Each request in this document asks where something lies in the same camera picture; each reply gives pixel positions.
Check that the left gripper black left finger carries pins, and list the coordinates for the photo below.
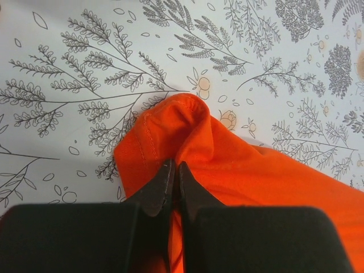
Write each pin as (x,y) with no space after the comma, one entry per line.
(130,236)

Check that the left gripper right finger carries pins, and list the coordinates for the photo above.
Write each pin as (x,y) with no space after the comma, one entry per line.
(222,238)

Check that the orange t shirt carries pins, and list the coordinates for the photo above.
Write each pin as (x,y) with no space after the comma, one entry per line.
(234,171)

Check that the floral patterned table mat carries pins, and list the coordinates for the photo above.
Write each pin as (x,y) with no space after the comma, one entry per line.
(76,75)

